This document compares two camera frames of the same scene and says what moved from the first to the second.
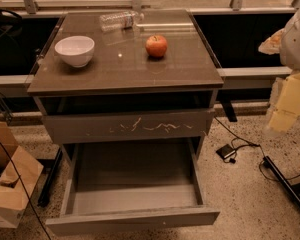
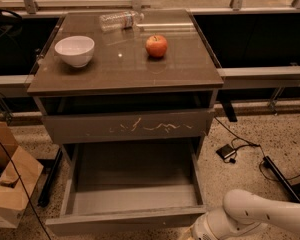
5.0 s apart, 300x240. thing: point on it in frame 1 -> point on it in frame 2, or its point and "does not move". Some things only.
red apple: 156,46 does not move
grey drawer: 129,185 does not move
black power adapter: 226,151 does not move
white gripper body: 297,44 -> 203,230
